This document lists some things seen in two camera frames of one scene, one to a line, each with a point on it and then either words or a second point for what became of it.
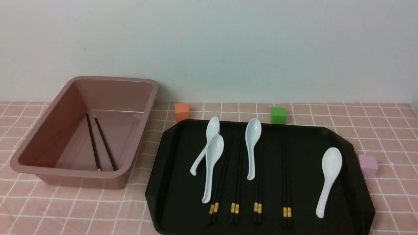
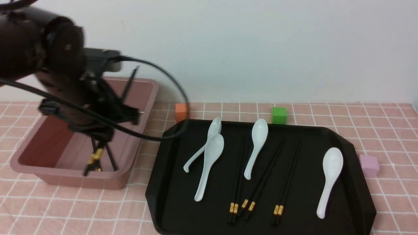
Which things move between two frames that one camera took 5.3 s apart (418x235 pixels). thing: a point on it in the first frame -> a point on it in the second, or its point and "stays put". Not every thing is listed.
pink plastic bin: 90,136 stays put
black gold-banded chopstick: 216,206 -> 96,157
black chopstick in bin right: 105,145 stays put
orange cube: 182,112 stays put
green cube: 278,115 stays put
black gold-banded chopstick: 212,208 -> 94,160
